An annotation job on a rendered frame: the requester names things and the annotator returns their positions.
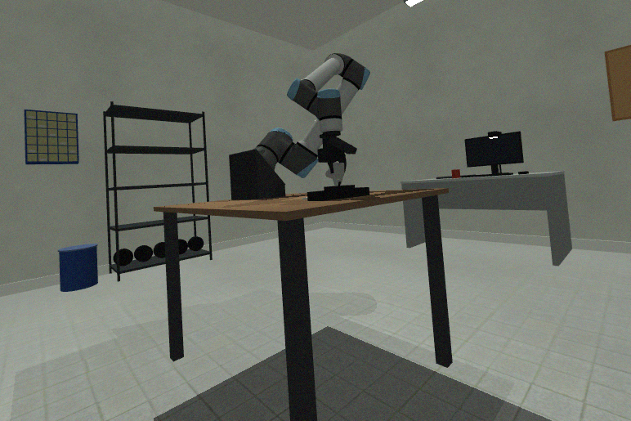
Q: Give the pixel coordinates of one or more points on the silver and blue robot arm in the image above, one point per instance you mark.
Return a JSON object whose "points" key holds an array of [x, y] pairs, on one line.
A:
{"points": [[300, 158]]}

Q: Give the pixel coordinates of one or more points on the black rack of labelled bins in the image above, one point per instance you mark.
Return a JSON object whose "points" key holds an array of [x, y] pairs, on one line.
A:
{"points": [[337, 192]]}

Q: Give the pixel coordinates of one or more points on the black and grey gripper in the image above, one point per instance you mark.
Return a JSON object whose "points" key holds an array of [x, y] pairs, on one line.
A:
{"points": [[332, 155]]}

